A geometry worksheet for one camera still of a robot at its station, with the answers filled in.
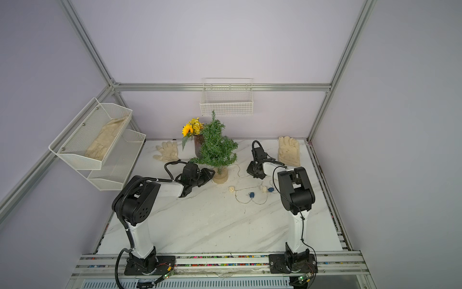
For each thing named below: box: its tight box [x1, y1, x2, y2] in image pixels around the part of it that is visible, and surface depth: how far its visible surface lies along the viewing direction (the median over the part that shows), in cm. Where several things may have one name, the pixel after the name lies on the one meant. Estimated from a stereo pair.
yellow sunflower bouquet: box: [181, 117, 205, 152], surface depth 95 cm
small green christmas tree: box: [189, 110, 238, 184], surface depth 81 cm
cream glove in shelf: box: [84, 116, 129, 161], surface depth 81 cm
